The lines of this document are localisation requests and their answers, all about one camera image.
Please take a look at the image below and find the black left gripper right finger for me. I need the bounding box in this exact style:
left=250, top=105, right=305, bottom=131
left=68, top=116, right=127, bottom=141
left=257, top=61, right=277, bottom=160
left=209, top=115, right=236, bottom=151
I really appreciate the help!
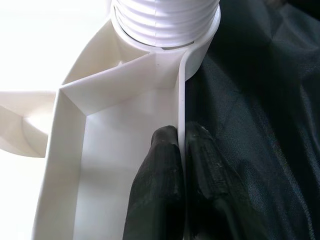
left=184, top=121, right=266, bottom=240

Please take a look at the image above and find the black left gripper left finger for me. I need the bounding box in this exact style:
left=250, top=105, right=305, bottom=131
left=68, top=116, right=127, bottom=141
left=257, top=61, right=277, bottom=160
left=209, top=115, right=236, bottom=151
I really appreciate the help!
left=122, top=124, right=187, bottom=240

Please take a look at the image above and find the white plastic children table top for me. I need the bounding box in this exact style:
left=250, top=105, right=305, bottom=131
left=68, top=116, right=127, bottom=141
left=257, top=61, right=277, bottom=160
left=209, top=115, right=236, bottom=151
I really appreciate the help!
left=0, top=0, right=222, bottom=240

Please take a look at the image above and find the white plastic table leg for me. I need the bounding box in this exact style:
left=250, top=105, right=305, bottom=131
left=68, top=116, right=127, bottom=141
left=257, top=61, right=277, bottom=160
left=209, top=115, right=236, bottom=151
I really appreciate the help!
left=111, top=0, right=221, bottom=48

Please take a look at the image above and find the black tablecloth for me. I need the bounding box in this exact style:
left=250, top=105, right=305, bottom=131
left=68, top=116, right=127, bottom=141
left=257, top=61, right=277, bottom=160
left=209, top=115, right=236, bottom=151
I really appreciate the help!
left=183, top=0, right=320, bottom=240

